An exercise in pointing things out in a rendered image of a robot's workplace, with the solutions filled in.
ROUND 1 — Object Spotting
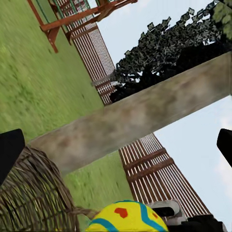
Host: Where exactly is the wicker basket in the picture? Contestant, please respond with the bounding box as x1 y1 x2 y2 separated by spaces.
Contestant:
0 143 98 232

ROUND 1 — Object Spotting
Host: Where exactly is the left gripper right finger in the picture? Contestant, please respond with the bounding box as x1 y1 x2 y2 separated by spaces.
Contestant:
217 130 232 167

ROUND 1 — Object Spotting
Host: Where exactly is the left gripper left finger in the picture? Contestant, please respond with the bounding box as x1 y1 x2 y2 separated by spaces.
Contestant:
0 129 25 187

